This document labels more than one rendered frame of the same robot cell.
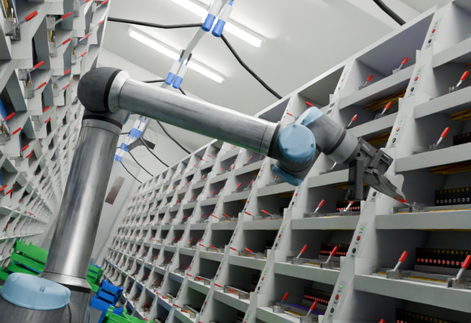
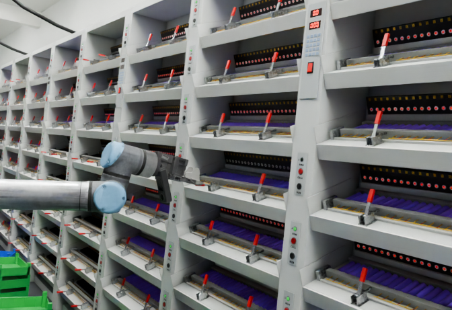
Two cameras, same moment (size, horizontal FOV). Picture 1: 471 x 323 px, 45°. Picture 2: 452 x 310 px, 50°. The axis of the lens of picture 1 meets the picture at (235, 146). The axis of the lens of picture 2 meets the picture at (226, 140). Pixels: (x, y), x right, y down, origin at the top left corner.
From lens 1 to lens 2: 0.60 m
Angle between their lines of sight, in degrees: 26
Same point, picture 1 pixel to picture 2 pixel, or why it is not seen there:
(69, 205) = not seen: outside the picture
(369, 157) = (169, 165)
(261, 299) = (109, 241)
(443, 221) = (235, 205)
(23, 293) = not seen: outside the picture
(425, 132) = (206, 105)
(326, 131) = (130, 162)
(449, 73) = (215, 48)
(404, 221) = (206, 197)
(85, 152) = not seen: outside the picture
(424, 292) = (231, 263)
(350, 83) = (134, 36)
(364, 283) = (187, 245)
